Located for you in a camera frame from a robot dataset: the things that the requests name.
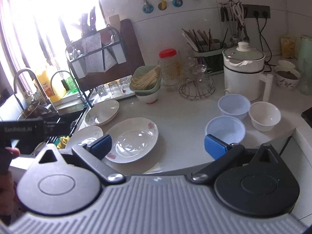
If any small leaf pattern plate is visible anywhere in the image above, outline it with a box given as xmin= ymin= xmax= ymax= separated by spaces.
xmin=65 ymin=126 xmax=104 ymax=150

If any bluish plastic bowl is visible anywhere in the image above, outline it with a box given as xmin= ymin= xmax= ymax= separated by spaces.
xmin=205 ymin=116 xmax=246 ymax=144
xmin=217 ymin=94 xmax=251 ymax=121

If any deep leaf pattern plate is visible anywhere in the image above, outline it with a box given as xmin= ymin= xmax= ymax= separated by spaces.
xmin=84 ymin=100 xmax=120 ymax=126

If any white plastic bowl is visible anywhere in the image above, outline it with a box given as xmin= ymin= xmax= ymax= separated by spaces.
xmin=249 ymin=101 xmax=281 ymax=132

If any person's left hand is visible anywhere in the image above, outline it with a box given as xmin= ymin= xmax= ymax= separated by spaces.
xmin=0 ymin=146 xmax=21 ymax=225

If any steel pan in sink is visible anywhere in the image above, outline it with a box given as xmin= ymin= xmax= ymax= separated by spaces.
xmin=17 ymin=101 xmax=49 ymax=121

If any yellow cloth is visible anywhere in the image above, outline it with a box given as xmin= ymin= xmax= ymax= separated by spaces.
xmin=57 ymin=136 xmax=70 ymax=149

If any black sink drain rack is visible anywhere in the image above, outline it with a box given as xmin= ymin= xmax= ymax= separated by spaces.
xmin=42 ymin=106 xmax=87 ymax=135

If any orange detergent bottle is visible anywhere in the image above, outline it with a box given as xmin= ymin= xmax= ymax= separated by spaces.
xmin=35 ymin=65 xmax=61 ymax=103

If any tall steel faucet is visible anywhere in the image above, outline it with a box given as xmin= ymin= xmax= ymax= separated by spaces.
xmin=13 ymin=68 xmax=58 ymax=113

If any white drip tray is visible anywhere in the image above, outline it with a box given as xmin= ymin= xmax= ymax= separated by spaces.
xmin=92 ymin=88 xmax=135 ymax=106

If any green dish soap bottle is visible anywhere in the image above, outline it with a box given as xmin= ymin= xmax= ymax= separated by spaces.
xmin=63 ymin=76 xmax=78 ymax=94

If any small steel faucet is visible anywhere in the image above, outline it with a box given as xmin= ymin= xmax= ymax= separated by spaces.
xmin=50 ymin=70 xmax=78 ymax=101

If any white bowl under basket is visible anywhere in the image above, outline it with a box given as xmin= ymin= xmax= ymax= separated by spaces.
xmin=136 ymin=92 xmax=158 ymax=104

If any white electric cooking pot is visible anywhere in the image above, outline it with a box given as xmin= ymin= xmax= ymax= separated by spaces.
xmin=222 ymin=41 xmax=273 ymax=102

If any dry noodles bundle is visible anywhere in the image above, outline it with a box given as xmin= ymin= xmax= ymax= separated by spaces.
xmin=130 ymin=66 xmax=161 ymax=91

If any green noodle basket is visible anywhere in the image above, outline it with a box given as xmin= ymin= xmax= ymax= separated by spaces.
xmin=129 ymin=66 xmax=161 ymax=96

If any floral ceramic bowl with food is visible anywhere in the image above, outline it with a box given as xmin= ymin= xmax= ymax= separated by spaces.
xmin=274 ymin=66 xmax=301 ymax=90

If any black knife rack shelf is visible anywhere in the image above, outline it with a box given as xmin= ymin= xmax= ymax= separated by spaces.
xmin=66 ymin=8 xmax=134 ymax=107

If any red lid glass jar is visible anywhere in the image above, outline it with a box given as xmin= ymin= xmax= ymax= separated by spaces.
xmin=158 ymin=48 xmax=179 ymax=91

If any chopstick holder with chopsticks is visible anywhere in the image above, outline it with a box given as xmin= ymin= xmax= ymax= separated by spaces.
xmin=181 ymin=28 xmax=227 ymax=74

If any green electric kettle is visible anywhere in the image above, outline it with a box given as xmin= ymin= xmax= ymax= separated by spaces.
xmin=297 ymin=35 xmax=311 ymax=96

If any wooden cutting board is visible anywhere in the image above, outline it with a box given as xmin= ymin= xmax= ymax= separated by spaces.
xmin=105 ymin=14 xmax=145 ymax=81

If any hanging utensils rack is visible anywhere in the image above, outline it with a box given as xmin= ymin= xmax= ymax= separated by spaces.
xmin=219 ymin=0 xmax=250 ymax=46

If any wire glass holder rack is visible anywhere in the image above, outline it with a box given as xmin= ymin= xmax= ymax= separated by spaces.
xmin=179 ymin=57 xmax=215 ymax=101

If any black wall socket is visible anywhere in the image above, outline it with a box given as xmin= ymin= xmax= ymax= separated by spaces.
xmin=243 ymin=4 xmax=271 ymax=19

